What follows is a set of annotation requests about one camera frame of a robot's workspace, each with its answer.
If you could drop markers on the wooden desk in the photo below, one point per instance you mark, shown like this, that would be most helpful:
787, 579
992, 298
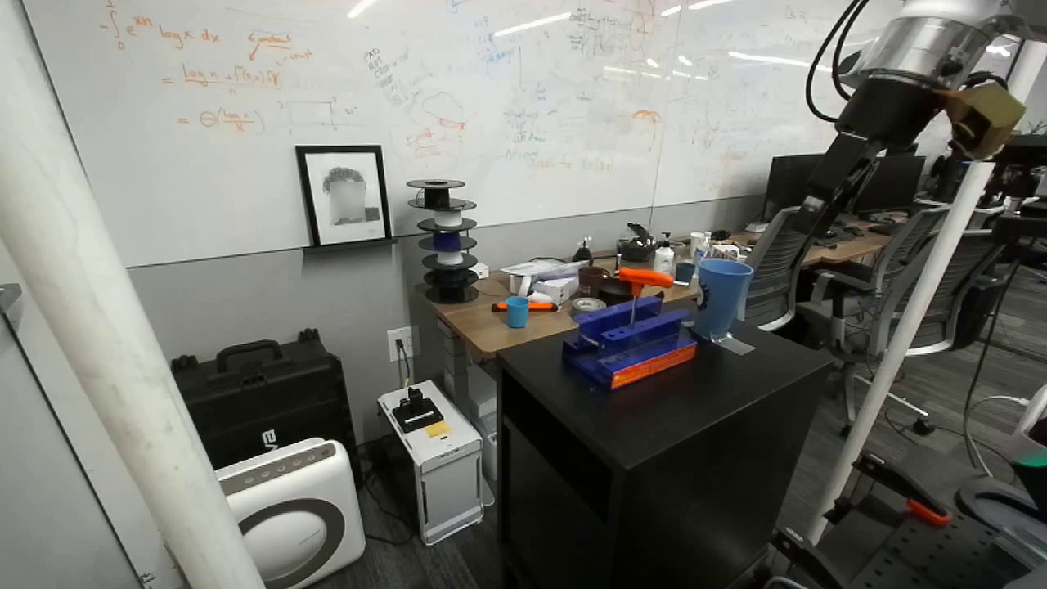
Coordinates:
478, 321

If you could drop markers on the tan wrist camera block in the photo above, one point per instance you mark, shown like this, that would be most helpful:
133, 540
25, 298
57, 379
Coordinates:
987, 119

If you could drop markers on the thick white pole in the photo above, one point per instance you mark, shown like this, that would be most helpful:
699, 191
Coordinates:
98, 330

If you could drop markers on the white wall outlet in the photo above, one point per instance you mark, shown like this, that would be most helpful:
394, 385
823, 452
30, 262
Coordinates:
399, 346

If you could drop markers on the small blue cup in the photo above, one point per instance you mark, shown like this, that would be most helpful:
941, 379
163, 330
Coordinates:
519, 312

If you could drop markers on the white tape roll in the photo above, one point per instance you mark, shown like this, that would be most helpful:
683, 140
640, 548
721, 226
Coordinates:
591, 309

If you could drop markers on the slim white pole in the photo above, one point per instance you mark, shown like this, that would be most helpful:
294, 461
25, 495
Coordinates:
907, 330

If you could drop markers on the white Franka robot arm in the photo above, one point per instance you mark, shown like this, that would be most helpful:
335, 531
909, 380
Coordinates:
927, 43

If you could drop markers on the blue and orange tool rack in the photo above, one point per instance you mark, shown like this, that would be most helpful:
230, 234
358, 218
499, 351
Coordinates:
634, 348

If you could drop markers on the black and orange hand tool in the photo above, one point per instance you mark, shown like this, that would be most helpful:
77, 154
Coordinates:
930, 512

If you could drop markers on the black filament spool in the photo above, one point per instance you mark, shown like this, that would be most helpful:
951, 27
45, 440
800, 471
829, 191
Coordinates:
451, 286

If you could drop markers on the black hard case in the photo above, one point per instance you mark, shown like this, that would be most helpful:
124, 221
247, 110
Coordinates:
262, 397

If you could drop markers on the small black device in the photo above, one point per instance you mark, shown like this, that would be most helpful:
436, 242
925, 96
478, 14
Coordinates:
417, 413

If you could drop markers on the black desk device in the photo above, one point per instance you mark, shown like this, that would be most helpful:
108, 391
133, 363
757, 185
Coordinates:
636, 248

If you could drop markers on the large blue cup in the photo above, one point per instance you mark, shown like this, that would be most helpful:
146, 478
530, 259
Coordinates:
723, 295

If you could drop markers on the white cardboard box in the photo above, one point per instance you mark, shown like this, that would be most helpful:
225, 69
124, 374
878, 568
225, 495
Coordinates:
541, 278

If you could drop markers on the black framed portrait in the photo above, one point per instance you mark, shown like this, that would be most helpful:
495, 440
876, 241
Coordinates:
345, 197

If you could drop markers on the black cabinet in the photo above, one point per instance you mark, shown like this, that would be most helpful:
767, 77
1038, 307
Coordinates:
654, 461

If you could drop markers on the white bottle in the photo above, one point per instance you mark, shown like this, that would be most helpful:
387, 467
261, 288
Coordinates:
665, 262

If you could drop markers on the whiteboard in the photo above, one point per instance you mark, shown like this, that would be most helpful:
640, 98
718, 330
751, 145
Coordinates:
493, 110

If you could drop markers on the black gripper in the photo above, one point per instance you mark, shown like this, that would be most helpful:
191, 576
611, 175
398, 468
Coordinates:
887, 117

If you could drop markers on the grey square mat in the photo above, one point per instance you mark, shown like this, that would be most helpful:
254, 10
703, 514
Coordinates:
733, 346

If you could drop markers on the grey spool with black core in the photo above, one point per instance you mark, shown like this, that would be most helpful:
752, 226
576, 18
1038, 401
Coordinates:
436, 193

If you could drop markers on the white box unit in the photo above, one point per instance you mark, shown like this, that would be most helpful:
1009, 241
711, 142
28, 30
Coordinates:
447, 485

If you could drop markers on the black stereo camera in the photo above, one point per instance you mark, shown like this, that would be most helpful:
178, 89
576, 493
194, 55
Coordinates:
1025, 149

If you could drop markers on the black computer monitor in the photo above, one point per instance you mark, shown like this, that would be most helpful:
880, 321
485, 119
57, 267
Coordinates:
790, 180
900, 185

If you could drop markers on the orange utility tool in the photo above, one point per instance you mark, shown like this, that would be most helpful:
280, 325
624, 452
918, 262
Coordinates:
541, 307

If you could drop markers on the black breadboard table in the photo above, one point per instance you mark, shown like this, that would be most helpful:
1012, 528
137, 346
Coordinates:
903, 561

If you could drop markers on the white air purifier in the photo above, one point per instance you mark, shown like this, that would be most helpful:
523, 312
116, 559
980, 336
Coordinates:
294, 512

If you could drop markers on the white cup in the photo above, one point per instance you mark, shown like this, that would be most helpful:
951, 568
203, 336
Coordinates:
699, 242

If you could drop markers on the grey mesh office chair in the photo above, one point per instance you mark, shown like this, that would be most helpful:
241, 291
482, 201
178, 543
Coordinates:
884, 295
779, 255

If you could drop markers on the white filament spool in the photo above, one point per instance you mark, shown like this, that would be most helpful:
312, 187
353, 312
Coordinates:
447, 218
448, 259

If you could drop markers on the blue filament spool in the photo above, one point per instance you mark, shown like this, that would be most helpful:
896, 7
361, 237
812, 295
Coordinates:
447, 237

